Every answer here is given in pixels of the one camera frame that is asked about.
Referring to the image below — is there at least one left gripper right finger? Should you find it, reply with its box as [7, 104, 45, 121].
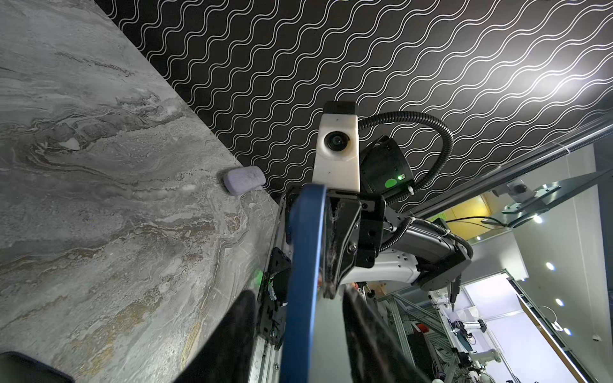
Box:
[343, 288, 428, 382]

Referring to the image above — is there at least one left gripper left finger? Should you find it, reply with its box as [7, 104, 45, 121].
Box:
[176, 290, 256, 382]

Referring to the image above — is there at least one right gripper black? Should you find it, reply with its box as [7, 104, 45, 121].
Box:
[284, 186, 386, 299]

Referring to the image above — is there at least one blue phone black screen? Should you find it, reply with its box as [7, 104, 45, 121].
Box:
[279, 184, 327, 382]

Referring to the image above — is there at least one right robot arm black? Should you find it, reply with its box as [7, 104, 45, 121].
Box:
[287, 102, 473, 295]

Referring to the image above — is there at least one black phone on table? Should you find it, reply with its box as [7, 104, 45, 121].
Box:
[1, 352, 75, 383]

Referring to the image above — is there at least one purple grey cloth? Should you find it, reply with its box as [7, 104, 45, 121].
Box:
[223, 166, 266, 196]

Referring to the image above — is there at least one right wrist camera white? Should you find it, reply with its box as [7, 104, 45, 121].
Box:
[312, 101, 360, 192]

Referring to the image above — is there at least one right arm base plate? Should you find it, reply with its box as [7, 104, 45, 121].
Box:
[256, 247, 291, 350]

